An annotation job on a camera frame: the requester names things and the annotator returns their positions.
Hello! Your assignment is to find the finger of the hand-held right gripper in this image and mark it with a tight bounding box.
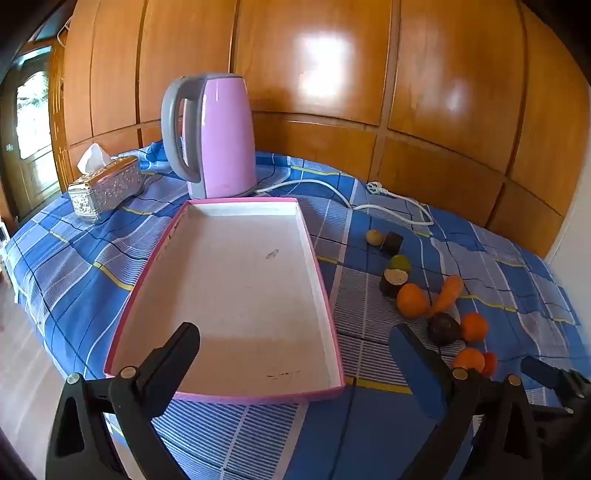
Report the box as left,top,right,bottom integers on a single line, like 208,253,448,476
531,405,583,480
521,356,591,409

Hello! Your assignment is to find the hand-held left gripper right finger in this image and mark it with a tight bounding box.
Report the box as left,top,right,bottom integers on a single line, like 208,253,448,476
389,323,541,480

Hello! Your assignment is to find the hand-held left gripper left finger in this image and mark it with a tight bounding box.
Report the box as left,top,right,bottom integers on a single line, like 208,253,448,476
45,322,201,480

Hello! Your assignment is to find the dark purple wrinkled fruit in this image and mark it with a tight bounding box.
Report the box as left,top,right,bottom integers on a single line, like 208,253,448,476
427,312,462,347

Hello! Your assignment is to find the orange mandarin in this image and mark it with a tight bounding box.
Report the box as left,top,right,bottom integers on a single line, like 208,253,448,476
452,347,486,372
397,283,428,318
460,312,489,343

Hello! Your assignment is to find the orange carrot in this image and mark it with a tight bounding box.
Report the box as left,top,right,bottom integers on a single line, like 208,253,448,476
425,274,464,319

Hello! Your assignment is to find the pink-rimmed white tray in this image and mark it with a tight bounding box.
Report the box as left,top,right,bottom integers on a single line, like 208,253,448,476
103,197,346,402

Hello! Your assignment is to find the blue plaid cloth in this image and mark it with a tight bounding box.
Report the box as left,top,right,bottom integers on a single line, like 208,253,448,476
4,138,580,480

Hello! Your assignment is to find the silver embossed tissue box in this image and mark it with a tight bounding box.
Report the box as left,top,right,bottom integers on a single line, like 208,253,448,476
68,155,142,224

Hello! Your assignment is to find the white cabinet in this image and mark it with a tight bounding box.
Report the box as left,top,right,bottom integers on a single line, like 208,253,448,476
0,222,12,289

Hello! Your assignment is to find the white tissue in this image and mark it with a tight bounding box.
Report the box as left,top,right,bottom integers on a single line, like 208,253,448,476
77,143,113,174

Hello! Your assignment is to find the pink electric kettle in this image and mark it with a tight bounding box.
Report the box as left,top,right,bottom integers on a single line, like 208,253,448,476
160,72,257,200

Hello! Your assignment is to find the wooden glass door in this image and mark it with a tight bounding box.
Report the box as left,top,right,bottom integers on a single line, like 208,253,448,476
0,46,61,222

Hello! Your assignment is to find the wooden panelled wardrobe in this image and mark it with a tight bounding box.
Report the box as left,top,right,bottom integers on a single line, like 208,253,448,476
48,0,591,259

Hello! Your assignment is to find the white kettle power cord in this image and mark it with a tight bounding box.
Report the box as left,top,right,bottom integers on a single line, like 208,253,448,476
252,179,435,227

